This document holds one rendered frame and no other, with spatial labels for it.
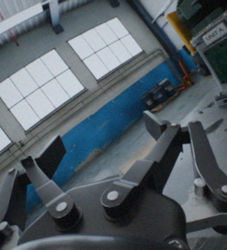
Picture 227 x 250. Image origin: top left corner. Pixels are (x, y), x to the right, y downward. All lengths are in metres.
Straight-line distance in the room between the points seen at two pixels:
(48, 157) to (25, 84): 5.69
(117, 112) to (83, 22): 4.10
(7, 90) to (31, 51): 1.67
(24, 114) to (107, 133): 3.07
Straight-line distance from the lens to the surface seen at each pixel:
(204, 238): 0.40
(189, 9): 0.79
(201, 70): 0.81
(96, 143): 5.36
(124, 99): 5.81
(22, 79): 5.95
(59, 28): 6.64
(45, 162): 0.17
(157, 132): 0.16
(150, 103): 5.33
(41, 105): 5.51
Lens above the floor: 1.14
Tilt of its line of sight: 7 degrees down
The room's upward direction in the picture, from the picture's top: 38 degrees counter-clockwise
